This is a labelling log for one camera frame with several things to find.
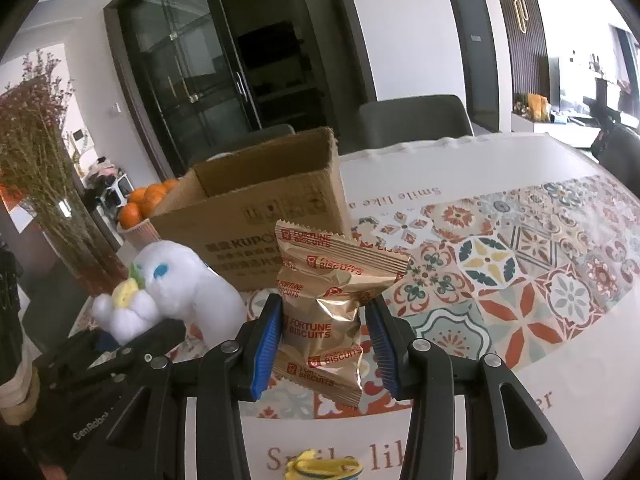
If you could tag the dark grey chair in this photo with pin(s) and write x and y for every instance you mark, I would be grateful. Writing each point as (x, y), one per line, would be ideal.
(415, 120)
(620, 155)

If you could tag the gold wall ornament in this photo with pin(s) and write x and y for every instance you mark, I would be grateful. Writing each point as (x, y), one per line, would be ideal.
(521, 10)

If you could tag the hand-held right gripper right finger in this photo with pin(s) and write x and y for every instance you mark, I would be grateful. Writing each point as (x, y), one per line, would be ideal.
(382, 345)

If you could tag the glass vase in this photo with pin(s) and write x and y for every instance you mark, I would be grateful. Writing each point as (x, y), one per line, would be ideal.
(80, 250)

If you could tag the orange paper bag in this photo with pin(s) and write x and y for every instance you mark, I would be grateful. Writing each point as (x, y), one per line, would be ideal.
(540, 107)

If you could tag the person's left hand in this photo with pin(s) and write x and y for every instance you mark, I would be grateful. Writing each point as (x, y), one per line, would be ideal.
(17, 395)

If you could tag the dark interior door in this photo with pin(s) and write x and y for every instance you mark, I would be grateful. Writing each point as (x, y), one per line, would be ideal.
(475, 60)

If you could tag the patterned tile table runner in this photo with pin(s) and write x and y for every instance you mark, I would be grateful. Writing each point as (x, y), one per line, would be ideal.
(500, 285)

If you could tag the brown cardboard box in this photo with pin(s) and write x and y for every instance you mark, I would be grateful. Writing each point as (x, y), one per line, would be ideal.
(240, 220)

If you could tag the gold biscuit packet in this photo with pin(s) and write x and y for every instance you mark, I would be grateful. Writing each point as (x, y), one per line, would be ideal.
(320, 310)

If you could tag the white shoe rack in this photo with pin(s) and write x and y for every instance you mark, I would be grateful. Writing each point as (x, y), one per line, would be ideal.
(116, 192)

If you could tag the wall intercom panel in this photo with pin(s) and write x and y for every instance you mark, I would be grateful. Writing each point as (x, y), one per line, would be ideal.
(79, 141)

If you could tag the pile of clothes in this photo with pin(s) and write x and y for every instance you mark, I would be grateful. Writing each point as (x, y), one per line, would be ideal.
(105, 170)

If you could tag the white sideboard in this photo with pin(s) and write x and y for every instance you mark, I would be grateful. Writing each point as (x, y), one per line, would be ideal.
(555, 132)

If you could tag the white plush toy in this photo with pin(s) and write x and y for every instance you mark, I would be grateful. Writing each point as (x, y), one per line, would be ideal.
(200, 290)

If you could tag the orange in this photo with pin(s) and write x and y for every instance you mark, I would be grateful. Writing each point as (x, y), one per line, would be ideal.
(138, 195)
(171, 185)
(154, 199)
(130, 215)

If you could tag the dark slatted wall panel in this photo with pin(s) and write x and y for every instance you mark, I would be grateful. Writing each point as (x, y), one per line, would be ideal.
(535, 60)

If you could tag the dried purple flowers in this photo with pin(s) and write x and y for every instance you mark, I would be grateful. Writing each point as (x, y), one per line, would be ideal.
(35, 150)

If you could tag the black glass sliding door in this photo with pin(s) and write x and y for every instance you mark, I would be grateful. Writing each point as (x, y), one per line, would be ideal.
(200, 60)

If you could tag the small yellow packet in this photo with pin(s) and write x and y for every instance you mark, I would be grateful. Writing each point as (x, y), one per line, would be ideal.
(320, 466)

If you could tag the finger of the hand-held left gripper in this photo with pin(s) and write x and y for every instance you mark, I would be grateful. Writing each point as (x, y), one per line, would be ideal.
(70, 355)
(160, 332)

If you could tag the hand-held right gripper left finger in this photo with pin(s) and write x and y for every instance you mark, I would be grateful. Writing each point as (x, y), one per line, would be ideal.
(265, 345)

